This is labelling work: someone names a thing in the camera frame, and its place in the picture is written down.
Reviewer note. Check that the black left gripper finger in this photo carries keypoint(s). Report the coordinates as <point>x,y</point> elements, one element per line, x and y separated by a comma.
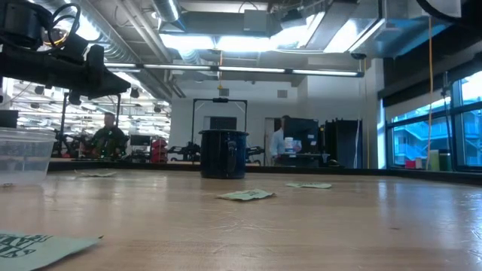
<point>96,58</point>
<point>75,77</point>

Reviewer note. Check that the green stevia packet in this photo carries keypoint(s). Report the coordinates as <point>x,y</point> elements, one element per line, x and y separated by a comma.
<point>309,185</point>
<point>244,195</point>
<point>45,248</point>
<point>98,174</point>

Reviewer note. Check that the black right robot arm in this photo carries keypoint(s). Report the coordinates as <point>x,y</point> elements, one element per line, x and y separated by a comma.
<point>470,11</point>

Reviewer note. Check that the background black robot arm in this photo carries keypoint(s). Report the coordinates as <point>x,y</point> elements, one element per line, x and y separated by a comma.
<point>186,152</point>
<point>255,152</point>

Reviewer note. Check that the seated person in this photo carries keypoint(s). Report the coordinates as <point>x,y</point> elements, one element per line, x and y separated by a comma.
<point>109,141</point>

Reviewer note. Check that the black computer monitor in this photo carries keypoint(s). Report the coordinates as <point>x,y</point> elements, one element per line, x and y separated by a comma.
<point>140,140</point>

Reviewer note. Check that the clear plastic container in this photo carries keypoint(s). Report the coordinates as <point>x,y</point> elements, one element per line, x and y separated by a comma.
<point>22,158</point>

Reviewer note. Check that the red tool cart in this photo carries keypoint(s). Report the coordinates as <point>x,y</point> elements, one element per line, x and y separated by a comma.
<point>159,148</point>

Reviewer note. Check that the long ceiling light bar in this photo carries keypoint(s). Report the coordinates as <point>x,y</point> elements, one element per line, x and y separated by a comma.
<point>214,68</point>

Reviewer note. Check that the black enamel mug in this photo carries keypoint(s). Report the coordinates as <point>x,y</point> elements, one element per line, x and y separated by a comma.
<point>218,154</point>

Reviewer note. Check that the standing person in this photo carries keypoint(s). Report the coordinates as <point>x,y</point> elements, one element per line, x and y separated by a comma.
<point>278,143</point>

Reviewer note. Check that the white canister blue label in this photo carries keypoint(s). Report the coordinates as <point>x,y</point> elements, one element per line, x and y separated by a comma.
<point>289,146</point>

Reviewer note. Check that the black partition panel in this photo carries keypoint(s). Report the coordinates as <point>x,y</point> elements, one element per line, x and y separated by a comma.
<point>305,131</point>

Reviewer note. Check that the black standing desk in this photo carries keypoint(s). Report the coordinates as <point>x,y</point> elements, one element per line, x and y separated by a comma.
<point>301,154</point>

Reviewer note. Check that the black curtain partition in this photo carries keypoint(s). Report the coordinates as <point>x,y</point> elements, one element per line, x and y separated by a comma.
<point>342,143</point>

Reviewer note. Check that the red cup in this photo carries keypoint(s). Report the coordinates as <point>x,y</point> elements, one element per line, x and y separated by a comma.
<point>410,164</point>

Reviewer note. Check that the white cup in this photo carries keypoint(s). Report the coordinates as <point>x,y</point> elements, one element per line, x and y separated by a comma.
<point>418,163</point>

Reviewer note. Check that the yellow-green canister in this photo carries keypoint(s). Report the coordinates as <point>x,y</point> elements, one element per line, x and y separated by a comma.
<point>434,160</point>

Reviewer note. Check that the black tripod pole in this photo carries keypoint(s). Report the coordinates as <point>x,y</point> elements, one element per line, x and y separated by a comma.
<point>446,113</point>

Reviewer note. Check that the dark green canister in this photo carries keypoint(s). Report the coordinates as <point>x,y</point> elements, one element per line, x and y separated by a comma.
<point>445,160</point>

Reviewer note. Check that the silver ventilation duct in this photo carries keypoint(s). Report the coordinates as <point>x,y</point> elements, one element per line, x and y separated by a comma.
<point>165,9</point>

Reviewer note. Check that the black camera frame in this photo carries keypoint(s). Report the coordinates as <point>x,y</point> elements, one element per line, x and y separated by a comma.
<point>220,100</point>

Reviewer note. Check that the black wall screen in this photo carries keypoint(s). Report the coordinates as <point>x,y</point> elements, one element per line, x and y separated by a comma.
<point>223,122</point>

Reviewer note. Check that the black table edge rail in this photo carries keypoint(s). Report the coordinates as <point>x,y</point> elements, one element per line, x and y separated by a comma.
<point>339,170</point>

